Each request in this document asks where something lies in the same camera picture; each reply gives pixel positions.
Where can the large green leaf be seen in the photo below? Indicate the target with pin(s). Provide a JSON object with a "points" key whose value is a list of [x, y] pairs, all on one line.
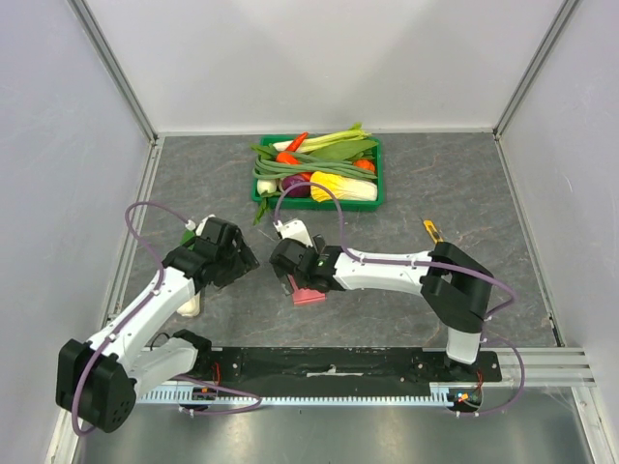
{"points": [[344, 150]]}

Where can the orange pumpkin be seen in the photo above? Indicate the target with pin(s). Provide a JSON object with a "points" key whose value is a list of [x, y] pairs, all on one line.
{"points": [[365, 164]]}

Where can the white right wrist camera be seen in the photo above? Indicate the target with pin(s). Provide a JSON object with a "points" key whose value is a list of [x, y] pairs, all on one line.
{"points": [[294, 229]]}

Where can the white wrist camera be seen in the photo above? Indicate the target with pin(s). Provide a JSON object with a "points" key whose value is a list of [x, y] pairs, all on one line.
{"points": [[197, 227], [294, 229]]}

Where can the green white bok choy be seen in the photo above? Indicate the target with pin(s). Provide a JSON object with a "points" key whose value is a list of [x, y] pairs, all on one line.
{"points": [[191, 308]]}

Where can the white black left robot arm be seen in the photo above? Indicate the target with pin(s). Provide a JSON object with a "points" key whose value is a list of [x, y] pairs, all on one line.
{"points": [[100, 379]]}

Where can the purple onion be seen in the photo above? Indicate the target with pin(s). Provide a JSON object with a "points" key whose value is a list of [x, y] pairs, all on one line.
{"points": [[296, 186]]}

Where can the red chili pepper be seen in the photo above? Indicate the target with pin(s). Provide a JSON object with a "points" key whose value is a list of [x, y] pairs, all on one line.
{"points": [[297, 142]]}

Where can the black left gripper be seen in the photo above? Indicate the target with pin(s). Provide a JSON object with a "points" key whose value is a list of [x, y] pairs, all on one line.
{"points": [[245, 261]]}

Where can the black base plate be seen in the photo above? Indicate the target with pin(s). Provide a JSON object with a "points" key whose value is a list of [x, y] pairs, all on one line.
{"points": [[236, 364]]}

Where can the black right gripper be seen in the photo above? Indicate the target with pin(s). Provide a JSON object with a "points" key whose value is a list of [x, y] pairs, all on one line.
{"points": [[285, 261]]}

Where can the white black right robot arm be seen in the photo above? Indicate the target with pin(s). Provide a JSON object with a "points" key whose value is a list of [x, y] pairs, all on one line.
{"points": [[455, 286]]}

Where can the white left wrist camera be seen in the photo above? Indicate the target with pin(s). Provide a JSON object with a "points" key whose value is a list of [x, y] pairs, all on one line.
{"points": [[197, 227]]}

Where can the pale green celery stalk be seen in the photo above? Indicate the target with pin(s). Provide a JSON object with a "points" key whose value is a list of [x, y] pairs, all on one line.
{"points": [[356, 132]]}

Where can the green long beans bundle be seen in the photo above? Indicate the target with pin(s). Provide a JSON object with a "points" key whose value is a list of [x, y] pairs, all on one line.
{"points": [[269, 169]]}

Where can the slotted cable duct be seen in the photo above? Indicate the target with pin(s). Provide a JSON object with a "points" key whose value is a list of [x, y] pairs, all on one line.
{"points": [[174, 393]]}

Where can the yellow napa cabbage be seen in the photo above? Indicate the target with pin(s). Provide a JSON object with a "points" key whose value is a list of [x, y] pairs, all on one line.
{"points": [[343, 188]]}

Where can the pink express box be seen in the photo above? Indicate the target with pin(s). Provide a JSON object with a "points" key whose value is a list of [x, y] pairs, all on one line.
{"points": [[303, 296]]}

